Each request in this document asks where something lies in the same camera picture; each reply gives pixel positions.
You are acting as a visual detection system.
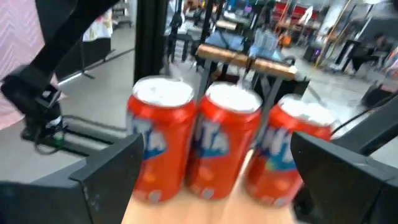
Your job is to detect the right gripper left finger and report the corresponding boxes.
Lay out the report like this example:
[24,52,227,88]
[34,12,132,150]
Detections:
[0,133,146,224]

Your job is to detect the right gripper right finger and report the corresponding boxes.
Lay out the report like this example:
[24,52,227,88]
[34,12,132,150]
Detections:
[290,130,398,224]

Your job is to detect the red Fanta can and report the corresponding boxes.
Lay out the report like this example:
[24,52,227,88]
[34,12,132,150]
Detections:
[244,93,338,208]
[185,81,264,200]
[126,75,199,205]

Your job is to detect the wooden shelf board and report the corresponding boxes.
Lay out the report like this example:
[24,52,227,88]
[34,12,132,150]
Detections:
[121,149,299,224]

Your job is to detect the person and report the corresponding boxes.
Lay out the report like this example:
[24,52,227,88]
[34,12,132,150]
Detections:
[351,32,393,74]

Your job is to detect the black panel stand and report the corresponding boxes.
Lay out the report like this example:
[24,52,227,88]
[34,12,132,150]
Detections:
[55,37,113,82]

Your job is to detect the wooden background table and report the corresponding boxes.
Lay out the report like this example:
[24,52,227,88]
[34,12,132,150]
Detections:
[196,42,310,103]

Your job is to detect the black diagonal strut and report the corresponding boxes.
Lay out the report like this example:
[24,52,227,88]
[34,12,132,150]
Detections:
[30,0,121,78]

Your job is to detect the white printed cloth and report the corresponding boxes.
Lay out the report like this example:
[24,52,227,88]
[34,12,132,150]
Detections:
[82,8,113,43]

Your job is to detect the pink patterned cloth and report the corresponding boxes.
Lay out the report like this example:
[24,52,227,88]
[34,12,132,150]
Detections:
[0,0,68,131]

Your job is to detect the black vertical post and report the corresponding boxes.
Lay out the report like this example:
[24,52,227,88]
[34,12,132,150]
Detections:
[134,0,169,84]

